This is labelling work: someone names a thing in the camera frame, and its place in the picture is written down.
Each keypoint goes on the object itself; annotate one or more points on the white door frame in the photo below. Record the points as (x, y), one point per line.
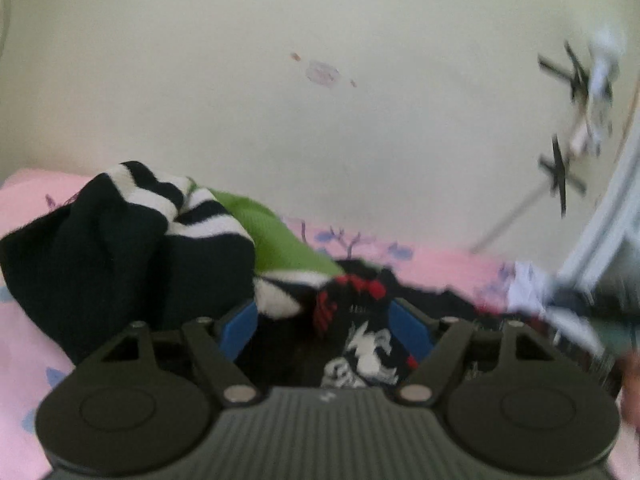
(610, 210)

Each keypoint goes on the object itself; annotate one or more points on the black deer print sweater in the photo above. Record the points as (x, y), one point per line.
(370, 350)

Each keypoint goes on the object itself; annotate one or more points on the clear adhesive wall hook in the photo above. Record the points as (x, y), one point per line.
(322, 72)

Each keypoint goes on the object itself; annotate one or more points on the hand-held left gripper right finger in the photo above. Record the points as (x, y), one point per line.
(407, 330)

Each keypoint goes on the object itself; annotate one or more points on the black green striped garment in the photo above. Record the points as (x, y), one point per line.
(100, 260)

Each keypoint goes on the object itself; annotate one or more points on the pink floral bedsheet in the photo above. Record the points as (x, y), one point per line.
(20, 360)

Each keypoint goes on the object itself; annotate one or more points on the white light bulb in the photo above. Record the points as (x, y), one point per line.
(607, 45)

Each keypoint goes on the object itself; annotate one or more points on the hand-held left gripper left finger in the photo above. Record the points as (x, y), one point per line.
(240, 330)

